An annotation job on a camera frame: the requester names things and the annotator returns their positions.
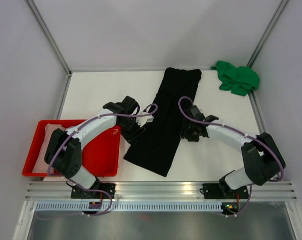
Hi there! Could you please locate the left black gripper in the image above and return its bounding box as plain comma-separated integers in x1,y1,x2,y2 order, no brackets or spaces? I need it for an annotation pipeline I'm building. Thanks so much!
118,117,146,148

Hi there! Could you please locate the black t shirt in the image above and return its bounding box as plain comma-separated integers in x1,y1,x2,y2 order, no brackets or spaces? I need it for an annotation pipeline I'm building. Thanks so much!
124,67,202,177

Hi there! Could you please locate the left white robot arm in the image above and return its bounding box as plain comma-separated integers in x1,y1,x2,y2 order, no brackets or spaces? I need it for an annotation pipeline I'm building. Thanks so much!
44,96,144,198

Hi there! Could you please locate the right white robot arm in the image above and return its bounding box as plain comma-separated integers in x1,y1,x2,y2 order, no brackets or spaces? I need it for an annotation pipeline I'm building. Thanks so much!
181,105,286,198

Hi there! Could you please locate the red plastic bin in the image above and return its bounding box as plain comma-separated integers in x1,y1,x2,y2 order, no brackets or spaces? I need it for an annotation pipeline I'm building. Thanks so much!
22,119,121,177

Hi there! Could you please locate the green crumpled t shirt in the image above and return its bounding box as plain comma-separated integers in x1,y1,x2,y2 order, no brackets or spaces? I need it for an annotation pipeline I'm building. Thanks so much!
210,60,260,97

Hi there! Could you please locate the pink rolled t shirt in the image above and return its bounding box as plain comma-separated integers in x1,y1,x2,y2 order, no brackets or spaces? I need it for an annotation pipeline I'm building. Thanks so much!
32,124,65,174

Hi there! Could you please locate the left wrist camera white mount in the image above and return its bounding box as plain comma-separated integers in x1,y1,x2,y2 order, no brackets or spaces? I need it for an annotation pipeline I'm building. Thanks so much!
136,111,154,126

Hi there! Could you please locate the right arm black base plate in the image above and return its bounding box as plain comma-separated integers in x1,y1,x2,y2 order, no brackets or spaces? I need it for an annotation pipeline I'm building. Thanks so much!
199,183,249,200

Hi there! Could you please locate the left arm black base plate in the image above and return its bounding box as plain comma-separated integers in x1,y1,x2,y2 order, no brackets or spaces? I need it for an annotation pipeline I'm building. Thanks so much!
70,182,116,199

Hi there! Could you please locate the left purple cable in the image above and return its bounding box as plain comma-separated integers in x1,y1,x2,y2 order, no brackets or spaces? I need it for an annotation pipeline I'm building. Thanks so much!
35,103,158,221

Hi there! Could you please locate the slotted grey cable duct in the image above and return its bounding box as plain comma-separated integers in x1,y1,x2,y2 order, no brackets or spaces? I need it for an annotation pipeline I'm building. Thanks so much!
35,201,223,212

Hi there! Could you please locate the aluminium front rail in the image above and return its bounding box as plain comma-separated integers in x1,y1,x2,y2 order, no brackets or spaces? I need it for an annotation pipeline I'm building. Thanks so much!
24,181,297,202

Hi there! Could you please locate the right aluminium corner post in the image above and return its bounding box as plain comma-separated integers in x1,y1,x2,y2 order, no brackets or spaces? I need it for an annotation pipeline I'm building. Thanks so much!
247,0,290,68

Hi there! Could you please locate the aluminium corner post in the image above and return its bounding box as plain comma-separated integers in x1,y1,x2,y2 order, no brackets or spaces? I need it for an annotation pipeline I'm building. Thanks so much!
247,0,290,68
24,0,72,77

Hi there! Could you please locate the left aluminium corner post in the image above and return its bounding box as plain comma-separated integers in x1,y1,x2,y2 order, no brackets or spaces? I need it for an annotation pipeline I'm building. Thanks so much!
24,0,72,77

